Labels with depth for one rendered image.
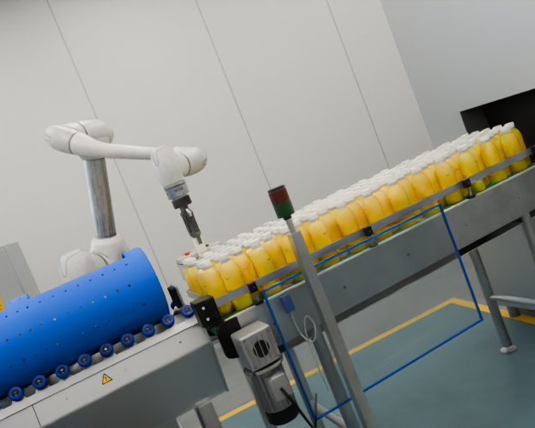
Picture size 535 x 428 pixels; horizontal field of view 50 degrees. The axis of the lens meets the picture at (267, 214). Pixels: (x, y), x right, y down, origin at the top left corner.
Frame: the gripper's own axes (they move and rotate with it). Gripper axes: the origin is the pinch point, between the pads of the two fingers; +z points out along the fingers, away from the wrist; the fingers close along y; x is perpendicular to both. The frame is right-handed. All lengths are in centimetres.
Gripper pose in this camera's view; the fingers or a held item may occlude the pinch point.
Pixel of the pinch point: (199, 244)
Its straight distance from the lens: 228.7
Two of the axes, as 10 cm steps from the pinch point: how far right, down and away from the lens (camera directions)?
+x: 8.7, -3.8, 3.2
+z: 3.7, 9.2, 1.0
